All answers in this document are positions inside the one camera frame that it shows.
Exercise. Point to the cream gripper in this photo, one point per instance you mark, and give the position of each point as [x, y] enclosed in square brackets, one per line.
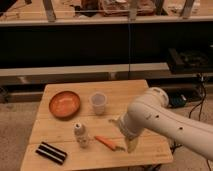
[131, 144]

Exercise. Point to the small clear bottle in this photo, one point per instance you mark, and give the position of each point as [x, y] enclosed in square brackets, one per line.
[81, 135]

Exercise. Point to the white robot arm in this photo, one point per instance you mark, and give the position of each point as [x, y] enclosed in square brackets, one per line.
[149, 111]

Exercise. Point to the clear plastic cup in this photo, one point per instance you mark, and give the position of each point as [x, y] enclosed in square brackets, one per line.
[98, 102]

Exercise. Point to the wooden table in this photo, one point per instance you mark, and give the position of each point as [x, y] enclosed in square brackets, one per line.
[152, 148]

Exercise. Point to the black power adapter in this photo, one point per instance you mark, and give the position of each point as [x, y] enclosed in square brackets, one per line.
[177, 100]

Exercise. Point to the orange bowl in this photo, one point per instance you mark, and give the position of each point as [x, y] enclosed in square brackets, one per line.
[64, 104]

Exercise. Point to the black white striped block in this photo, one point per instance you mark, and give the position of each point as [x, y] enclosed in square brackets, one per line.
[52, 153]

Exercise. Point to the black box on shelf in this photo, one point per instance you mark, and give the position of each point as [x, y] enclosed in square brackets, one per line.
[190, 61]

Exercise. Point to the grey metal shelf rail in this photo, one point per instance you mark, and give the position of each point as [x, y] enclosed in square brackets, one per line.
[54, 74]

